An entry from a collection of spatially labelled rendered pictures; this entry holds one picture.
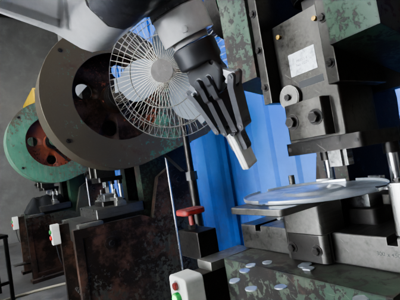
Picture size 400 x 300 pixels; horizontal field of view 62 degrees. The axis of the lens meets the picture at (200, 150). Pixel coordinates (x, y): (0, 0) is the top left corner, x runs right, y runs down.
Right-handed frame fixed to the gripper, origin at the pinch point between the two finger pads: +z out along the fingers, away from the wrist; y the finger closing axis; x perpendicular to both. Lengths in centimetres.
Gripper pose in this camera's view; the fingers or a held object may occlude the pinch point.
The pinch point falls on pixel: (242, 148)
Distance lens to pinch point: 60.6
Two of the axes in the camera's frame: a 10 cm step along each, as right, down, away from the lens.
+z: 4.4, 8.6, 2.4
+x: 6.5, -4.9, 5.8
